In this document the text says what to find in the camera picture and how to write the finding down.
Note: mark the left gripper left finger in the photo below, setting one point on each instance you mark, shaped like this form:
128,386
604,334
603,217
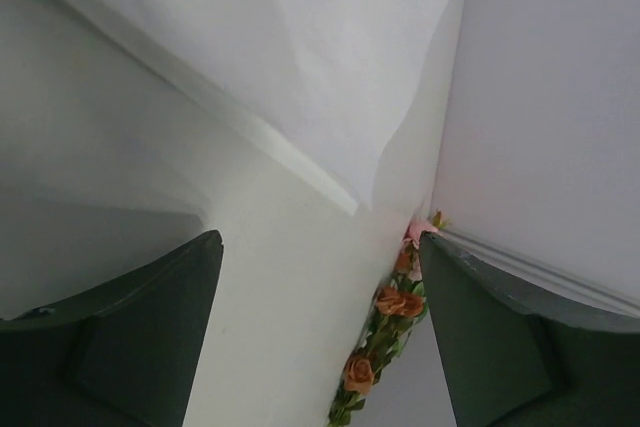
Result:
124,353

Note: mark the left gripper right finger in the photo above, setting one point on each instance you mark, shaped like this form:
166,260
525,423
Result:
516,354

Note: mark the pink rose stem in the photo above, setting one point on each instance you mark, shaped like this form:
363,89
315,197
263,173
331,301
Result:
417,234

